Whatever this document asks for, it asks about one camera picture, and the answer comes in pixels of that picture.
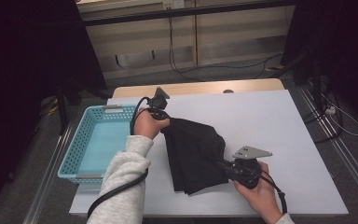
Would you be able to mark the black metal stand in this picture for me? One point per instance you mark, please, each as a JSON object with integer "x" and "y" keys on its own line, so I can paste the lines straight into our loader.
{"x": 316, "y": 84}
{"x": 62, "y": 115}

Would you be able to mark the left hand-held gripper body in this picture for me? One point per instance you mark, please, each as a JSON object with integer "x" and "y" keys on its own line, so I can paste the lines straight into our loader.
{"x": 158, "y": 105}

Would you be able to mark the black curtain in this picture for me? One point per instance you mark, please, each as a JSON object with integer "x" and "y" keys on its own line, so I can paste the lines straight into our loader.
{"x": 18, "y": 77}
{"x": 348, "y": 46}

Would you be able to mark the yellow strip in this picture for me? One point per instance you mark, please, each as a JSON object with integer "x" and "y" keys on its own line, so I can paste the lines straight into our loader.
{"x": 53, "y": 109}
{"x": 275, "y": 67}

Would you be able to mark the person's left hand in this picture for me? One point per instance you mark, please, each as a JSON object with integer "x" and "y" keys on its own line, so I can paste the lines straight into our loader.
{"x": 147, "y": 126}

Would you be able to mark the light wooden table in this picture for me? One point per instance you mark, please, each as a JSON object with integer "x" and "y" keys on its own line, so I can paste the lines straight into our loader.
{"x": 199, "y": 87}

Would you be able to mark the black pants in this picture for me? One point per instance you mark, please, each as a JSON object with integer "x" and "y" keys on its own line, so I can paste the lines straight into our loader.
{"x": 195, "y": 155}

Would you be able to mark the black horizontal metal bar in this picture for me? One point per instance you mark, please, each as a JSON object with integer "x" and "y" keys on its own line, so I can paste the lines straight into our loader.
{"x": 183, "y": 12}

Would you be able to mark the light blue plastic basket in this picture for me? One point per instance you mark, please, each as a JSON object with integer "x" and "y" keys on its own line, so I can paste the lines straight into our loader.
{"x": 74, "y": 149}

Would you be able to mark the aluminium floor rail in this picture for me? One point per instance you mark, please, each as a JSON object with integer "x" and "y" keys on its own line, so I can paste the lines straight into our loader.
{"x": 349, "y": 158}
{"x": 48, "y": 177}

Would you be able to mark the white power strip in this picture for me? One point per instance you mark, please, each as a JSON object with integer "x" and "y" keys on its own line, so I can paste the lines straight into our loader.
{"x": 330, "y": 110}

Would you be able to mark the person's right hand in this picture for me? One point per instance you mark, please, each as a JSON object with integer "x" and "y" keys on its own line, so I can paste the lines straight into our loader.
{"x": 264, "y": 199}

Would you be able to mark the white table cover board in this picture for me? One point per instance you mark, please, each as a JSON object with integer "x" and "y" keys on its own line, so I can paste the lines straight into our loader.
{"x": 276, "y": 99}

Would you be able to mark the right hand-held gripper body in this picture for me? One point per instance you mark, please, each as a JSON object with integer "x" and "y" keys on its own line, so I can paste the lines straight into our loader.
{"x": 247, "y": 171}

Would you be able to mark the white wall socket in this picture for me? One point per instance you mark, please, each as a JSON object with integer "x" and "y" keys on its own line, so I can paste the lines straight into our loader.
{"x": 174, "y": 3}

